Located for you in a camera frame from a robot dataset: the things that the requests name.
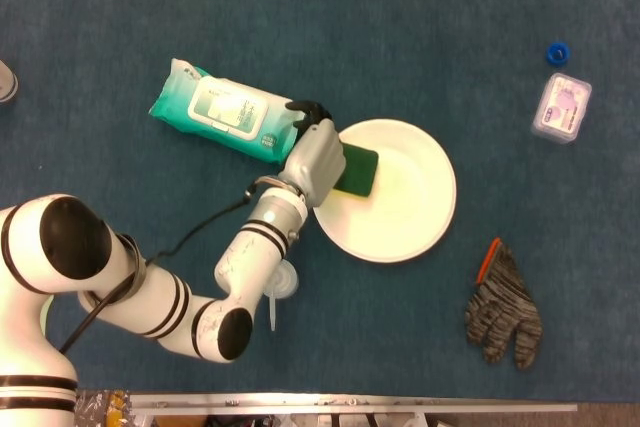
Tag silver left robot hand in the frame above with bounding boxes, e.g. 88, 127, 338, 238
277, 99, 347, 208

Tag green yellow sponge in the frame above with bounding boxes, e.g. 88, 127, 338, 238
332, 142, 380, 198

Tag white round plate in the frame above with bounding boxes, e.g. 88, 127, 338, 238
312, 118, 458, 264

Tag teal wet wipes pack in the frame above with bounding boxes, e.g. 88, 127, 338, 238
148, 57, 307, 165

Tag clear plastic squeeze bottle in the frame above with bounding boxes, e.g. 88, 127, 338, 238
267, 260, 300, 332

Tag teal table cloth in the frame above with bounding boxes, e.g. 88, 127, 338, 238
0, 0, 640, 403

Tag grey striped work glove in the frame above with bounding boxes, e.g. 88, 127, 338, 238
464, 237, 544, 371

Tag clear plastic lidded box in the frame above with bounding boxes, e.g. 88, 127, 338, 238
530, 72, 593, 145

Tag blue bottle cap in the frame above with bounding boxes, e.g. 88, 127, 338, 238
545, 41, 572, 67

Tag pale green flat object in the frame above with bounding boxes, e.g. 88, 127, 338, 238
40, 294, 55, 343

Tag crinkled foil packet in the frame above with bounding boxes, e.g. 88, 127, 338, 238
77, 389, 134, 427

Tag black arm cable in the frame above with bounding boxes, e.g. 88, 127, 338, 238
58, 185, 261, 353

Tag aluminium frame rail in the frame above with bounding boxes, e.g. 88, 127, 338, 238
129, 392, 579, 416

